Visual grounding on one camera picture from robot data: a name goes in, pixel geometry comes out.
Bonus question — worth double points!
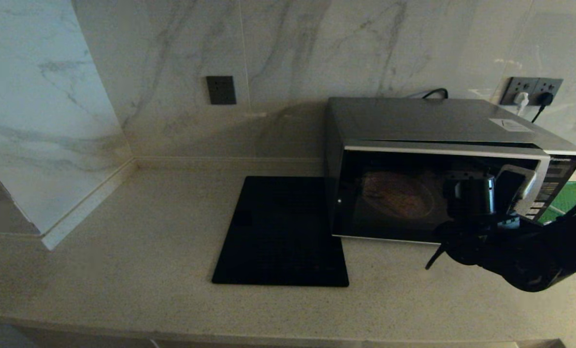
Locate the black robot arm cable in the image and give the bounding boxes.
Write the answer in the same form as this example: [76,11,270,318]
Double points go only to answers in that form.
[425,243,447,271]

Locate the dark double wall socket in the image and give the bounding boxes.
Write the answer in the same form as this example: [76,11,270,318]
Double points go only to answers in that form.
[500,76,564,106]

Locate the silver microwave oven body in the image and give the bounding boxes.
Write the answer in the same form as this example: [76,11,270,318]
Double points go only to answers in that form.
[324,97,576,242]

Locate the dark single wall socket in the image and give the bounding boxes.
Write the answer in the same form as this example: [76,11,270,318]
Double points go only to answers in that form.
[206,76,237,105]

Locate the white warning sticker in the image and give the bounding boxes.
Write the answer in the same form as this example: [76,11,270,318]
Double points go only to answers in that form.
[490,117,535,132]

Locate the black power plug with cord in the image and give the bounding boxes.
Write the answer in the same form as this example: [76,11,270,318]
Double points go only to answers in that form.
[531,91,554,123]

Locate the black curved cable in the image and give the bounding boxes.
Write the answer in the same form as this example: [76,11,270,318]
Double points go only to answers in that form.
[406,88,449,100]

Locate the green plastic tray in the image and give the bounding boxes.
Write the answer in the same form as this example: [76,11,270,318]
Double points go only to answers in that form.
[539,181,576,224]

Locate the purple plate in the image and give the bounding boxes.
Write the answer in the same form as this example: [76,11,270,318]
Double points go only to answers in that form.
[360,170,436,219]

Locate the black induction cooktop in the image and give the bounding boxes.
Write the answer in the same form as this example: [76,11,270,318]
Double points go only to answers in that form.
[212,175,350,287]

